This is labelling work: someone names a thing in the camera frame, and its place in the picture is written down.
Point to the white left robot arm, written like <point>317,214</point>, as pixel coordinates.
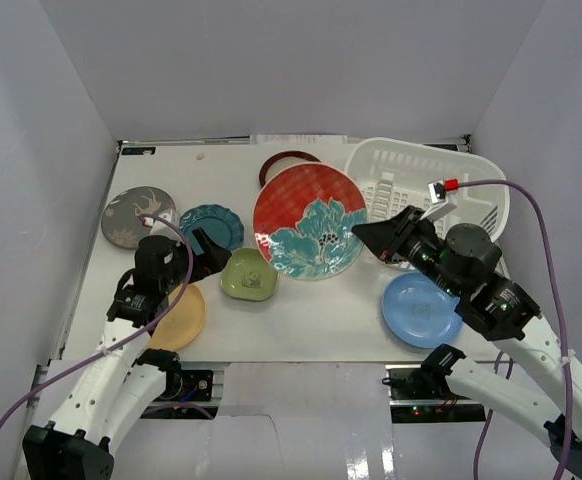
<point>80,438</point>

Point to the green square panda dish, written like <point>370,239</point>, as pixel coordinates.
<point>248,276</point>

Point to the teal scalloped plate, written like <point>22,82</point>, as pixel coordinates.
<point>221,225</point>

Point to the yellow round plate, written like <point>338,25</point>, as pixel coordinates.
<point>183,323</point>

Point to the dark red rimmed round plate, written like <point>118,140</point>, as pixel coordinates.
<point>282,160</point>

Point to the red plate with teal flower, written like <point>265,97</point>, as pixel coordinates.
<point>303,220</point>

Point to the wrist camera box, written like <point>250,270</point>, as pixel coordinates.
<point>164,223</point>
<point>443,200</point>

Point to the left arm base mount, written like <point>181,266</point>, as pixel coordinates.
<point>196,399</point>

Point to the white plastic dish bin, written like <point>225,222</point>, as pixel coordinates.
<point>393,174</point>

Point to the grey plate with deer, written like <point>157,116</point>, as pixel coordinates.
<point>120,221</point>

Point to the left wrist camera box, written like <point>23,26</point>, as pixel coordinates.
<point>164,223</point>

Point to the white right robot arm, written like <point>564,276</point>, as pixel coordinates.
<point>463,265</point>

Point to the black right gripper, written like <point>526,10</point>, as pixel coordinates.
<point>389,237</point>

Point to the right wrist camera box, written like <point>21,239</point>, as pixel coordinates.
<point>443,200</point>

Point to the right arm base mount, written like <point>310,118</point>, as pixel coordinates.
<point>415,398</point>

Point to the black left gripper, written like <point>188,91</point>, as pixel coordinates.
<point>194,257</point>

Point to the light blue round plate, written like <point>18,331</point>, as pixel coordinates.
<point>419,313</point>

